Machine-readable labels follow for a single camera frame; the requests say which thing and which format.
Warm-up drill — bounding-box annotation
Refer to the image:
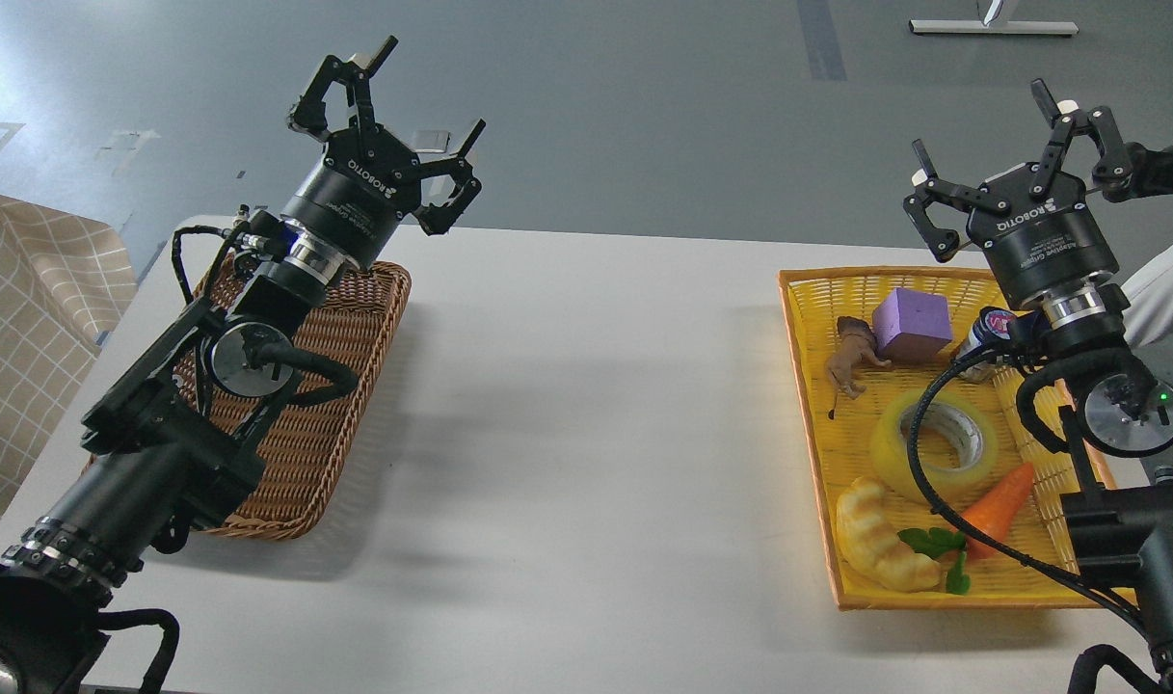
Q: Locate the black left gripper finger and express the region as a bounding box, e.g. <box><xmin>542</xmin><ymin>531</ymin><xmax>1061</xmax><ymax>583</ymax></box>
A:
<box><xmin>414</xmin><ymin>120</ymin><xmax>488</xmax><ymax>236</ymax></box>
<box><xmin>286</xmin><ymin>38</ymin><xmax>399</xmax><ymax>144</ymax></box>

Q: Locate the white metal stand base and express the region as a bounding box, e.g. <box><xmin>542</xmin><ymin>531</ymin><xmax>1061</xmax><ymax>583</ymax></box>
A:
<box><xmin>907</xmin><ymin>1</ymin><xmax>1080</xmax><ymax>38</ymax></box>

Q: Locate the toy croissant bread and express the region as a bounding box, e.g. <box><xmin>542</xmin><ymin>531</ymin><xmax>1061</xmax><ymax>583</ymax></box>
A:
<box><xmin>836</xmin><ymin>477</ymin><xmax>942</xmax><ymax>593</ymax></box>

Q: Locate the black shoe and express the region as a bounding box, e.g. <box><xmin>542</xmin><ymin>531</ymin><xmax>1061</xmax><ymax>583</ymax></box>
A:
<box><xmin>1107</xmin><ymin>142</ymin><xmax>1173</xmax><ymax>202</ymax></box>

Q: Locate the yellow tape roll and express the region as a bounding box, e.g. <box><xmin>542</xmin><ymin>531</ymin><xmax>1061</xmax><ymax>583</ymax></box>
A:
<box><xmin>869</xmin><ymin>392</ymin><xmax>999</xmax><ymax>505</ymax></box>

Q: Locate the brown toy lion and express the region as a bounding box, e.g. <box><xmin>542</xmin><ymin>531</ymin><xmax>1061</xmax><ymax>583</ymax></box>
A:
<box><xmin>825</xmin><ymin>317</ymin><xmax>891</xmax><ymax>420</ymax></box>

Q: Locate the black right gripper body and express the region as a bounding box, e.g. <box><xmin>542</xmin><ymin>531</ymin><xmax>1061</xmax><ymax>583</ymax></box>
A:
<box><xmin>967</xmin><ymin>164</ymin><xmax>1119</xmax><ymax>308</ymax></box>

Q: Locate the yellow plastic basket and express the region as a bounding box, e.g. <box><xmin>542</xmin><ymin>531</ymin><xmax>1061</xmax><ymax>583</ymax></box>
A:
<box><xmin>779</xmin><ymin>265</ymin><xmax>1091</xmax><ymax>610</ymax></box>

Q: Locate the beige checkered cloth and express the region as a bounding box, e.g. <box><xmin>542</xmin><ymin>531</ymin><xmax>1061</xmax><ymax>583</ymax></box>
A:
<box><xmin>0</xmin><ymin>193</ymin><xmax>137</xmax><ymax>521</ymax></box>

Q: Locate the orange toy carrot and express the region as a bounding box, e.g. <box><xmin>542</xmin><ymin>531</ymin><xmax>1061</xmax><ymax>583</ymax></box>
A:
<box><xmin>897</xmin><ymin>462</ymin><xmax>1036</xmax><ymax>596</ymax></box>

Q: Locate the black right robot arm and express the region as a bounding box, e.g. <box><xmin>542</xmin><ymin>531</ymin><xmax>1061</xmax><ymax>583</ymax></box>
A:
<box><xmin>903</xmin><ymin>79</ymin><xmax>1173</xmax><ymax>693</ymax></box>

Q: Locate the brown wicker basket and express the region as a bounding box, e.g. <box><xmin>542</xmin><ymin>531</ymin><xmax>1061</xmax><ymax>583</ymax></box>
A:
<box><xmin>133</xmin><ymin>261</ymin><xmax>413</xmax><ymax>540</ymax></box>

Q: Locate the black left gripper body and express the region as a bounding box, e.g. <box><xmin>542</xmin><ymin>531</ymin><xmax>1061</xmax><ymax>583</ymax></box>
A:
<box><xmin>282</xmin><ymin>124</ymin><xmax>422</xmax><ymax>268</ymax></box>

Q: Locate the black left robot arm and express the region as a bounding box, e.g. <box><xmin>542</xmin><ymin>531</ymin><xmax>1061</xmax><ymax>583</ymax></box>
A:
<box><xmin>0</xmin><ymin>38</ymin><xmax>484</xmax><ymax>693</ymax></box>

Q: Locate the small jar blue lid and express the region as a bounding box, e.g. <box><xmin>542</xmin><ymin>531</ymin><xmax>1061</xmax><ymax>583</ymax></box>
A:
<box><xmin>951</xmin><ymin>307</ymin><xmax>1017</xmax><ymax>385</ymax></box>

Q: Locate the person in white clothing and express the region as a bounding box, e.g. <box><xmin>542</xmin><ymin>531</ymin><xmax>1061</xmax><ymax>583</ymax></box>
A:
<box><xmin>1123</xmin><ymin>243</ymin><xmax>1173</xmax><ymax>348</ymax></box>

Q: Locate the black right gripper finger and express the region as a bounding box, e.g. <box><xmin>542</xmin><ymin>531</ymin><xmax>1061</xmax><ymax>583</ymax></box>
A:
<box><xmin>902</xmin><ymin>138</ymin><xmax>994</xmax><ymax>263</ymax></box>
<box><xmin>1029</xmin><ymin>79</ymin><xmax>1133</xmax><ymax>200</ymax></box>

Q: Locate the purple foam block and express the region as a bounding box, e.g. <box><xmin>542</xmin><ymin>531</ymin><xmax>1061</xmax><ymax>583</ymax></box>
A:
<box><xmin>872</xmin><ymin>288</ymin><xmax>952</xmax><ymax>363</ymax></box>

